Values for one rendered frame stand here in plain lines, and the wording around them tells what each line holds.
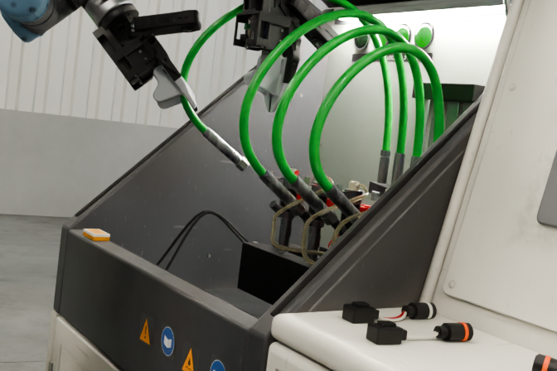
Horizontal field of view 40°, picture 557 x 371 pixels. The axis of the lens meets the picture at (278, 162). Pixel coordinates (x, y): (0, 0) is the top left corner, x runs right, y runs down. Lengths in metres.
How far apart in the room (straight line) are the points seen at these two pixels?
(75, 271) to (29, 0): 0.47
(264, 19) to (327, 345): 0.57
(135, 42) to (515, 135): 0.66
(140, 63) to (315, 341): 0.67
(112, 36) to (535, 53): 0.70
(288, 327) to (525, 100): 0.40
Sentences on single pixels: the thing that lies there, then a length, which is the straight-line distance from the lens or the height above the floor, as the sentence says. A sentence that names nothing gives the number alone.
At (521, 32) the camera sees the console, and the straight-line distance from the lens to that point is 1.01.
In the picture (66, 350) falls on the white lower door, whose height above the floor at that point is 0.74.
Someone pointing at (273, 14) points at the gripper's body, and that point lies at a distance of 1.18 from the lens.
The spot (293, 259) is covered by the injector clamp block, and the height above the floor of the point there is 0.98.
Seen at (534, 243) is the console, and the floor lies 1.09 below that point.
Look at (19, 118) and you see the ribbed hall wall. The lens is 7.64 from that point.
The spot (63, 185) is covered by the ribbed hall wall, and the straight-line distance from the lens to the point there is 7.76.
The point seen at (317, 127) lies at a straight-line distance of 0.97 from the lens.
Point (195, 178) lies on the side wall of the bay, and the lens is 1.52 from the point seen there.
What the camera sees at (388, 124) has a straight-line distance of 1.37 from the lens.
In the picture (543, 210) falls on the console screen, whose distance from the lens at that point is 0.89.
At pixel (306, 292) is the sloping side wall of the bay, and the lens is 0.87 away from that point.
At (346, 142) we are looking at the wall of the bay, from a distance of 1.59.
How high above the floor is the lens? 1.19
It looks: 3 degrees down
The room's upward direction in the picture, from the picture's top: 7 degrees clockwise
